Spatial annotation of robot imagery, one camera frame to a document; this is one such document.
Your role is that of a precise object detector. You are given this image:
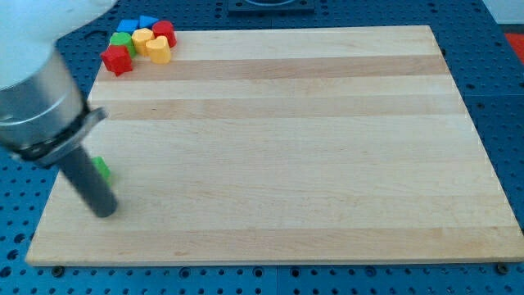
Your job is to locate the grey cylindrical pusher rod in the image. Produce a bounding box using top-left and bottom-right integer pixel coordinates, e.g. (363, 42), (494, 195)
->
(57, 147), (118, 218)

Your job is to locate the green star block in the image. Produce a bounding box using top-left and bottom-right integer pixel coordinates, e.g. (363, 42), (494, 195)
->
(91, 157), (111, 182)

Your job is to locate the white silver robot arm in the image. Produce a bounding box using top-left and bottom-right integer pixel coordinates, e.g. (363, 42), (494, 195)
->
(1, 0), (117, 217)

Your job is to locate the red star block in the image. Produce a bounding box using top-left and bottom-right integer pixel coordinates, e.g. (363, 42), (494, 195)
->
(100, 45), (133, 76)

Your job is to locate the wooden board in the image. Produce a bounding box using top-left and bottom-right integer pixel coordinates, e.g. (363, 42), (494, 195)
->
(26, 25), (523, 266)

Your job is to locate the green cylinder block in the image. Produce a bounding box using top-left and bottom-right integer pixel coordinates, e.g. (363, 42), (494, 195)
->
(110, 32), (137, 58)

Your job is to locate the yellow heart block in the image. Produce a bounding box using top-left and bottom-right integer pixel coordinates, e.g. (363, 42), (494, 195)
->
(146, 35), (171, 64)

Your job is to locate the yellow hexagon block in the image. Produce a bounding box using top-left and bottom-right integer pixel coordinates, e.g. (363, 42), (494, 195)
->
(131, 28), (155, 57)

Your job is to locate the blue square block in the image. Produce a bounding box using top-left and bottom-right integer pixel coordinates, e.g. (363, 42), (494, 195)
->
(116, 19), (139, 34)

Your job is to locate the blue triangle block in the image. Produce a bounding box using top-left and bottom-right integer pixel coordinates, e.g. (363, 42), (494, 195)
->
(138, 15), (159, 30)

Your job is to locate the red cylinder block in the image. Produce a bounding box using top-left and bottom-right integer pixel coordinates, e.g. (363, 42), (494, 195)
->
(152, 20), (177, 48)

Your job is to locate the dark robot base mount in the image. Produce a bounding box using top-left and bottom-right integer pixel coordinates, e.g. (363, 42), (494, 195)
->
(227, 0), (316, 15)

